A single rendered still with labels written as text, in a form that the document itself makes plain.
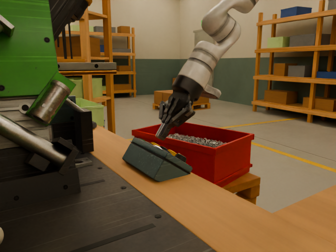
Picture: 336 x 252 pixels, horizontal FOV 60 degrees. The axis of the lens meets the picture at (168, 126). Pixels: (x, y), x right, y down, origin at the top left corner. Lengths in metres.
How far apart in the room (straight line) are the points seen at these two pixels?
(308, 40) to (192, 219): 5.94
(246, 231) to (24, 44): 0.49
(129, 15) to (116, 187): 9.89
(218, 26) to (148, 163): 0.38
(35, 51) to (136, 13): 9.88
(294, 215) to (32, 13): 0.62
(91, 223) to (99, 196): 0.09
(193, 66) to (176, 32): 10.35
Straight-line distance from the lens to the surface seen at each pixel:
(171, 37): 10.94
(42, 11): 0.64
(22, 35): 0.62
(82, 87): 3.32
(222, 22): 0.77
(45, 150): 0.55
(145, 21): 10.55
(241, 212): 0.49
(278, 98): 6.74
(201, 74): 0.71
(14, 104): 0.61
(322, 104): 6.12
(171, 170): 0.59
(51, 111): 0.56
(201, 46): 0.74
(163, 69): 10.75
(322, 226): 0.60
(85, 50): 3.22
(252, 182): 0.89
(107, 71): 0.78
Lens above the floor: 1.13
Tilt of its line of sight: 12 degrees down
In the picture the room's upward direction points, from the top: straight up
